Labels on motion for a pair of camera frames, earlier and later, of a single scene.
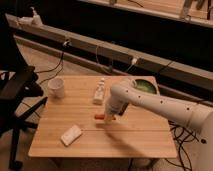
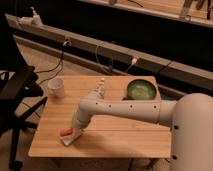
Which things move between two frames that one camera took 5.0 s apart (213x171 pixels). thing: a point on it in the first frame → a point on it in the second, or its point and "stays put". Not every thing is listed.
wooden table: (71, 123) stays put
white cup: (56, 88) stays put
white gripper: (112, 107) → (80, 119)
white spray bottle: (34, 21) stays put
